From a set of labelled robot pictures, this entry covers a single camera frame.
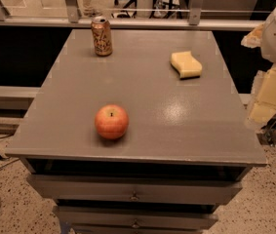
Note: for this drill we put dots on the metal railing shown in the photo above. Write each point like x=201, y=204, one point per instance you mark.
x=236, y=15

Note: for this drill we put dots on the red apple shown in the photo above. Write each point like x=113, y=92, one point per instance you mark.
x=111, y=121

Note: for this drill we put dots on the orange soda can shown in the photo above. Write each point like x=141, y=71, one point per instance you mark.
x=102, y=36

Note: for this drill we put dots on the yellow sponge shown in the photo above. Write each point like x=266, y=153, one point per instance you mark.
x=186, y=65

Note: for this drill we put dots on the top grey drawer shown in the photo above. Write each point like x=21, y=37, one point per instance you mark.
x=137, y=190

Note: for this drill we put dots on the middle grey drawer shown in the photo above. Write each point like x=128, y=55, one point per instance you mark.
x=135, y=218

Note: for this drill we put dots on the black office chair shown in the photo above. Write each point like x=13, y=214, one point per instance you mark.
x=127, y=2

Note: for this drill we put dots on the grey drawer cabinet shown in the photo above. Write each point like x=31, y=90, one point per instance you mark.
x=179, y=129

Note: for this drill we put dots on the grey drawer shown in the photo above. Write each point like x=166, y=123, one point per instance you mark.
x=135, y=218
x=137, y=190

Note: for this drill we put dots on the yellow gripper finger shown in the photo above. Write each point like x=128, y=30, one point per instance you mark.
x=254, y=38
x=262, y=105

